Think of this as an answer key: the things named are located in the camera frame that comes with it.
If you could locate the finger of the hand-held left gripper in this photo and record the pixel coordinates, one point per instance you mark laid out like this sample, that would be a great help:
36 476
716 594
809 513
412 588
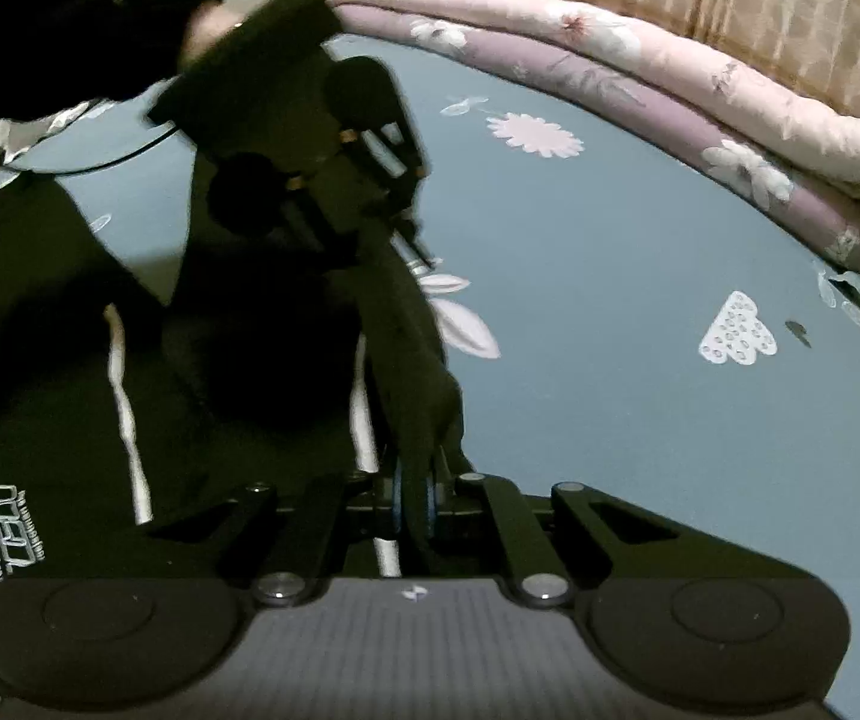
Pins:
416 256
400 165

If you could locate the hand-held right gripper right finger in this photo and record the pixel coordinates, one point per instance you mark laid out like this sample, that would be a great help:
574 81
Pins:
434 501

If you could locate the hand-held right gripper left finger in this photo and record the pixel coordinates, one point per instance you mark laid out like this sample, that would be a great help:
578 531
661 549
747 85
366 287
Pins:
402 499

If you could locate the person's left forearm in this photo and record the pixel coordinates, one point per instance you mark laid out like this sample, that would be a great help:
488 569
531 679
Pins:
63 30

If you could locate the person's left hand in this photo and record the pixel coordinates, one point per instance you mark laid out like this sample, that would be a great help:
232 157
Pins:
209 30

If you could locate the blue floral bed sheet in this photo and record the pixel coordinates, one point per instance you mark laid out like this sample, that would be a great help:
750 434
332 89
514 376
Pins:
625 315

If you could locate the purple floral quilt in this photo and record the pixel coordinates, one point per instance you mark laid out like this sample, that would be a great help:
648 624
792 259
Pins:
625 94

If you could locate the patterned curtain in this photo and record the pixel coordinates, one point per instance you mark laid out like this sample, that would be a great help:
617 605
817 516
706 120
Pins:
775 7

